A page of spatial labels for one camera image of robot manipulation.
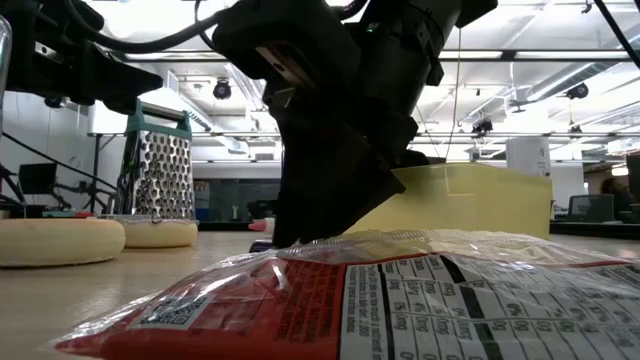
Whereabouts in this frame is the thin hanging black cable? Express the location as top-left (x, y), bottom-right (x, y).
top-left (446, 27), bottom-right (464, 161)

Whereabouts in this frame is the white square column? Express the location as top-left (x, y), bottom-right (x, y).
top-left (506, 137), bottom-right (552, 177)

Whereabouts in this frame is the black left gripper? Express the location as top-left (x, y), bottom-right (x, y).
top-left (0, 0), bottom-right (164, 116)

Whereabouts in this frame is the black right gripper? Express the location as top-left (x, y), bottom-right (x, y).
top-left (212, 0), bottom-right (430, 170)

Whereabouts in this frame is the dark background cabinet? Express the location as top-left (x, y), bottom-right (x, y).
top-left (193, 178), bottom-right (281, 232)

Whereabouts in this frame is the steel box grater teal handle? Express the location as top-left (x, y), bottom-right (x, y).
top-left (115, 99), bottom-right (196, 221)

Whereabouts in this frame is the cream round bun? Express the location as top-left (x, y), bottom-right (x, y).
top-left (0, 217), bottom-right (126, 268)
top-left (102, 214), bottom-right (200, 249)

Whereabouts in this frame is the dark background table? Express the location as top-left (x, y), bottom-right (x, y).
top-left (549, 220), bottom-right (640, 240)

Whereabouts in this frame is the grey mesh chair back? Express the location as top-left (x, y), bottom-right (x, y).
top-left (568, 193), bottom-right (616, 224)

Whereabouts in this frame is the black upright pole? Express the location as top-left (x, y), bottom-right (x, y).
top-left (91, 132), bottom-right (102, 214)

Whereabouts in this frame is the black frame bar with lights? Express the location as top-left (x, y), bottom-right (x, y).
top-left (124, 48), bottom-right (634, 63)

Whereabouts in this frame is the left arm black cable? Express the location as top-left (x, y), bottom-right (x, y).
top-left (0, 130), bottom-right (119, 194)

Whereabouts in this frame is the red snack bag clear wrap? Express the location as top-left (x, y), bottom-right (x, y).
top-left (49, 229), bottom-right (640, 360)

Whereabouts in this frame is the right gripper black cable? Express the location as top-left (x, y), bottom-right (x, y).
top-left (62, 0), bottom-right (224, 55)

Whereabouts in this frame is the narrow silver ventilation duct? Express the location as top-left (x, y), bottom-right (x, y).
top-left (524, 47), bottom-right (640, 104)

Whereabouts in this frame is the yellow translucent plastic bin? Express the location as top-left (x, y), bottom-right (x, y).
top-left (344, 162), bottom-right (554, 240)

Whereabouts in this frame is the small black monitor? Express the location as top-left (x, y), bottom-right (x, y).
top-left (18, 162), bottom-right (58, 195)

